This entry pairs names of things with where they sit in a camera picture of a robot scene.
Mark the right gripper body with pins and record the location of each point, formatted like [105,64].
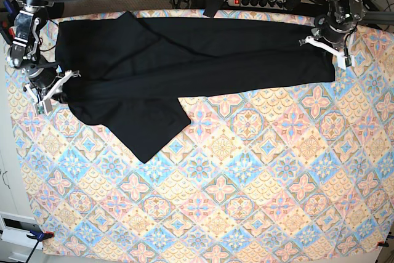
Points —
[42,79]

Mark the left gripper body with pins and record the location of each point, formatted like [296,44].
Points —
[326,28]

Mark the black T-shirt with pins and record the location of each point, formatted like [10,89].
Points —
[133,71]

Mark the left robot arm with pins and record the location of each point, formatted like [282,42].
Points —
[346,11]

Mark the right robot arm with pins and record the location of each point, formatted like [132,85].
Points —
[24,54]

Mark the blue clamp top left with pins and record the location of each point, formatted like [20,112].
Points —
[9,11]

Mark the blue clamp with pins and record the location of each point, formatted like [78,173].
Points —
[9,11]
[38,237]

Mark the white power strip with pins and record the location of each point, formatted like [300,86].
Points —
[257,4]

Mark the patterned tablecloth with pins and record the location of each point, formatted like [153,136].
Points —
[289,174]

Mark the blue clamp bottom left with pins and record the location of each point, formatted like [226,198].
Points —
[38,237]

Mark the white cabinet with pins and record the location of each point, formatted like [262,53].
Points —
[14,200]

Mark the orange clamp bottom right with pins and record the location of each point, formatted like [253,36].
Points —
[383,244]

